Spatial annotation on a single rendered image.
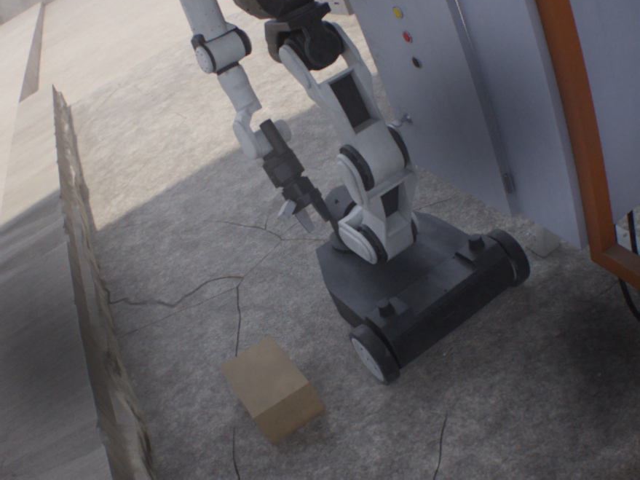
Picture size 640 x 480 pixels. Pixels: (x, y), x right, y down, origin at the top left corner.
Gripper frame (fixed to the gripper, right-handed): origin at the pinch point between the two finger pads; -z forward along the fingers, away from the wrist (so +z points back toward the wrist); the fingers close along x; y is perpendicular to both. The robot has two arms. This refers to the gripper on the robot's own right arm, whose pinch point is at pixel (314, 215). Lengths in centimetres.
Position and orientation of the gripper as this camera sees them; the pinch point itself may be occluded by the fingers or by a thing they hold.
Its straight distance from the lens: 172.9
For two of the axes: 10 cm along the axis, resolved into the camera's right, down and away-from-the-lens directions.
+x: 3.9, -2.5, -8.9
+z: -5.4, -8.4, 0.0
